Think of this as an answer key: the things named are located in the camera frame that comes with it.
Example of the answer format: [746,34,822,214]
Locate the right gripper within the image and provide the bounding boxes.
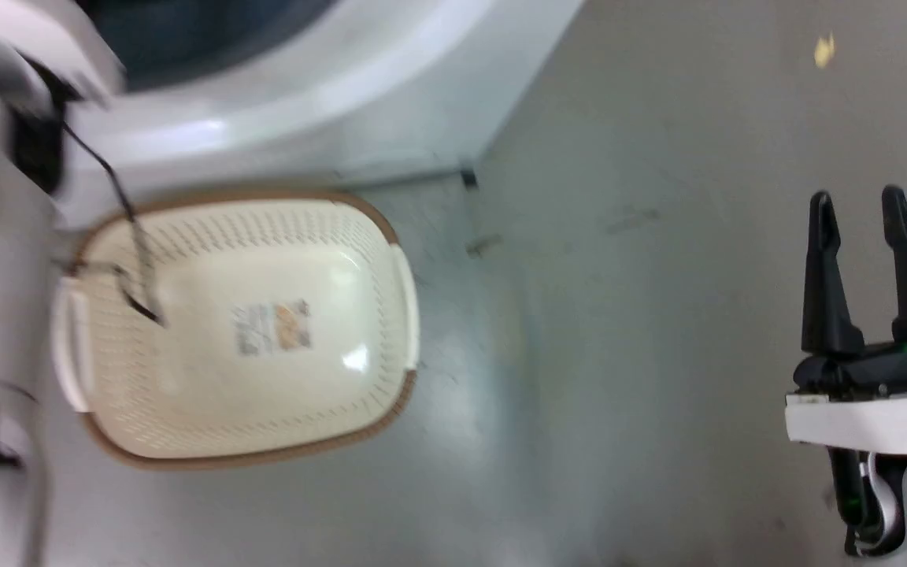
[785,185,907,460]

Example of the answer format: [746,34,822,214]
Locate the white washing machine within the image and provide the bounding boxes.
[56,0,585,231]

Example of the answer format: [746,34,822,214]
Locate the cream plastic laundry basket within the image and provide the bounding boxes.
[52,190,421,471]

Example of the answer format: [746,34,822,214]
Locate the paper label sticker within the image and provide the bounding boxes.
[233,299,313,357]

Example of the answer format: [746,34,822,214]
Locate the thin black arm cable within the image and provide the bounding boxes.
[60,122,165,327]

